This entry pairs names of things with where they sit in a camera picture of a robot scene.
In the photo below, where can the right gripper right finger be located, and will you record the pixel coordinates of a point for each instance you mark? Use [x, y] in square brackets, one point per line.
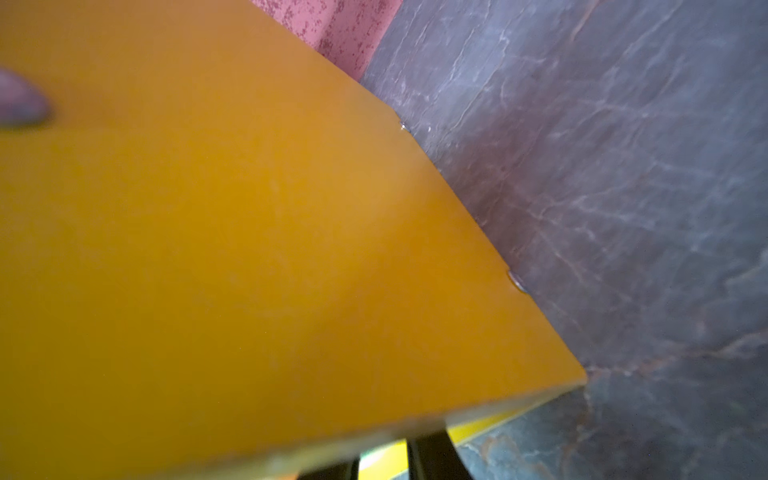
[434, 457]

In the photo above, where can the yellow shelf unit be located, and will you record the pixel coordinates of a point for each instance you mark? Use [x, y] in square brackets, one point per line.
[222, 258]

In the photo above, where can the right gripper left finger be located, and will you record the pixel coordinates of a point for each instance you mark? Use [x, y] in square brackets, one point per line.
[347, 470]

